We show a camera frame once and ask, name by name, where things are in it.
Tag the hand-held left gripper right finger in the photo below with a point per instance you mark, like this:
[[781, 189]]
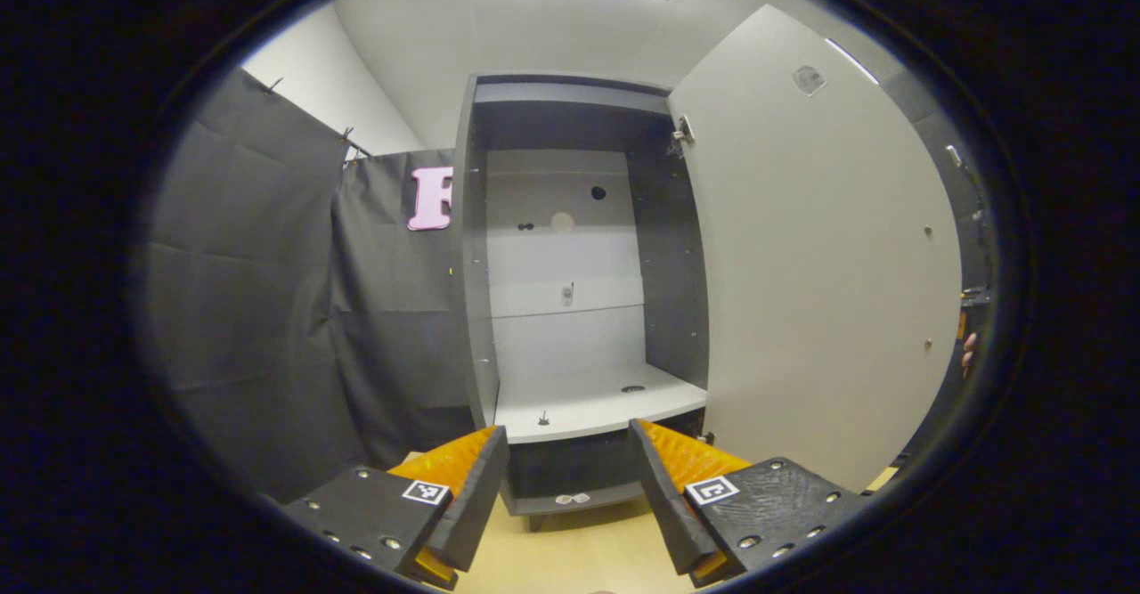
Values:
[[663, 500]]

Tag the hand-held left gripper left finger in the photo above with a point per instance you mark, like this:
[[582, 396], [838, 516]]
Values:
[[472, 509]]

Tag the grey cabinet door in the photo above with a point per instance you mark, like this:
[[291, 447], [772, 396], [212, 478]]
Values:
[[819, 264]]

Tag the black backdrop cloth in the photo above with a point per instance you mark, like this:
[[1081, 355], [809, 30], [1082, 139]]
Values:
[[249, 309]]

